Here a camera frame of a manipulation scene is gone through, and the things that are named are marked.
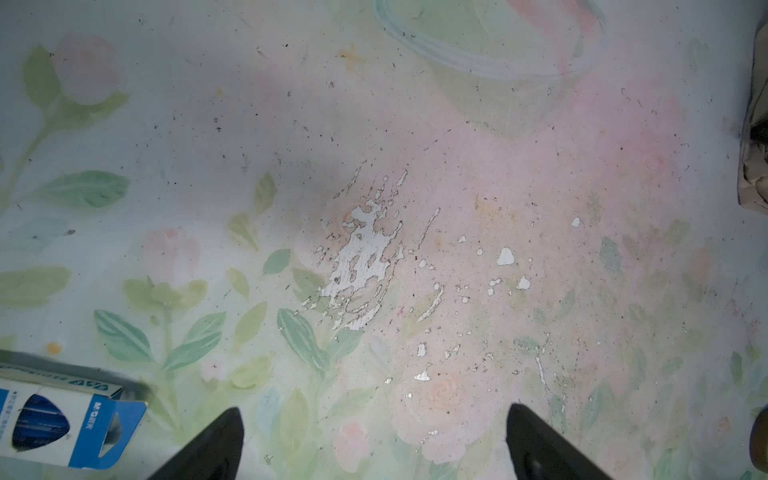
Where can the beige drawstring shorts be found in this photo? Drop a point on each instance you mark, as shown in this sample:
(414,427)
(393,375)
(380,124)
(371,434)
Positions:
(752,176)

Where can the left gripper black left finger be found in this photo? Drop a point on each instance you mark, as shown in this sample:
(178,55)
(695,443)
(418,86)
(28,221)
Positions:
(215,453)

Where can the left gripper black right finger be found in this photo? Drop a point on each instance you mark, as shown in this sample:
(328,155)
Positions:
(538,451)

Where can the white blue paper card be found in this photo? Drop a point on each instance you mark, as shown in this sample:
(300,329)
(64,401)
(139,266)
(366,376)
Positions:
(64,420)

